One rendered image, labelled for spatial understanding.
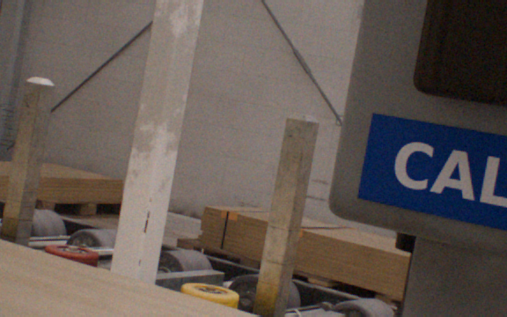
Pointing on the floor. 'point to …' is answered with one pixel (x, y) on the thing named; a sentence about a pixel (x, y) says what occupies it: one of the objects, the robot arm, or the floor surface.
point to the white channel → (156, 139)
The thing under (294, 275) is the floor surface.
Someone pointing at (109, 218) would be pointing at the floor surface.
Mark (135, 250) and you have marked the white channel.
